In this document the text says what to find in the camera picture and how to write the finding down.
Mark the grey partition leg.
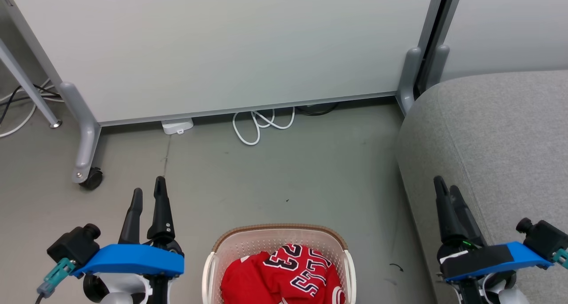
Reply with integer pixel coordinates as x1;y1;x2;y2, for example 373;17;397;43
60;82;102;184
396;47;422;116
426;44;450;90

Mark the grey metal table leg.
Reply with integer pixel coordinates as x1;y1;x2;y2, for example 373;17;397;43
0;38;63;129

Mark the black caster wheel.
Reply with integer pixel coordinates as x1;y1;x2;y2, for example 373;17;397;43
79;167;103;190

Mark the black cable under partition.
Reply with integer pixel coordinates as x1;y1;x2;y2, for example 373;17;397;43
295;102;340;117

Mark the teal left camera connector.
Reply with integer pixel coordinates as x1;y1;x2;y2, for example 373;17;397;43
36;257;76;296

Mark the large white partition panel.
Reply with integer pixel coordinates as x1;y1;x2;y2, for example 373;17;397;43
0;0;446;127

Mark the looped white cable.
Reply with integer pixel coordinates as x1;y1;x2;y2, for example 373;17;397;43
232;107;296;146

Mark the thin white floor cable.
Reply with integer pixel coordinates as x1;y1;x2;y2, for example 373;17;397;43
0;79;63;138

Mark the red basketball jersey number 23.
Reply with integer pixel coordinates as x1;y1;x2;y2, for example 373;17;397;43
221;244;346;304

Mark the thin black floor cable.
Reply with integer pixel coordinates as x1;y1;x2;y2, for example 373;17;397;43
0;85;59;123

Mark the white power adapter box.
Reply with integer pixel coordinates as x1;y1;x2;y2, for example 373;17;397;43
161;118;194;135

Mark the grey fabric sofa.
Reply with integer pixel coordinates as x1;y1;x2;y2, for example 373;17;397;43
395;70;568;304

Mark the white plastic laundry basket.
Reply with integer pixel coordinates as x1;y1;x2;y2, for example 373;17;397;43
202;224;357;304

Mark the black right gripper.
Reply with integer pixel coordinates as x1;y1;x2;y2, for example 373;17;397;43
433;176;518;304

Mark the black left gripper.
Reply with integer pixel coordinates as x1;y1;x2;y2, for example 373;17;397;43
118;176;185;304

